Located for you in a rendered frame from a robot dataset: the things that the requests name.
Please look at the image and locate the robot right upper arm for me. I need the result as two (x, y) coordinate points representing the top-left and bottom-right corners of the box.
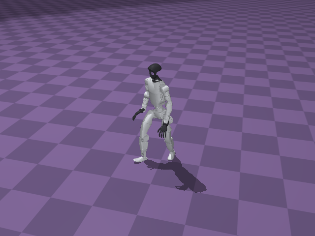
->
(144, 77), (151, 98)

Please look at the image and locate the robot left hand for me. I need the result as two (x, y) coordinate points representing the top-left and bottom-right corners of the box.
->
(157, 121), (169, 138)

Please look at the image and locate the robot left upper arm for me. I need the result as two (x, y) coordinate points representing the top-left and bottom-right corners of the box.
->
(159, 84), (172, 107)

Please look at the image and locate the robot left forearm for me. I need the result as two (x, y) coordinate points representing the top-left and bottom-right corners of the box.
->
(164, 103), (172, 124)

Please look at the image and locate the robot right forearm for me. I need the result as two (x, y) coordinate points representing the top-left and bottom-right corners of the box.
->
(141, 97), (149, 112)

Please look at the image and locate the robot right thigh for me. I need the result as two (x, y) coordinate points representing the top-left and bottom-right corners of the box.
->
(140, 109), (156, 142)

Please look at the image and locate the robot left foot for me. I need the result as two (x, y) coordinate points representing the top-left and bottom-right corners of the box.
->
(167, 150), (175, 160)

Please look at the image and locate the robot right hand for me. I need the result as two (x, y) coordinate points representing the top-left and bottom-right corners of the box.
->
(132, 108), (145, 121)

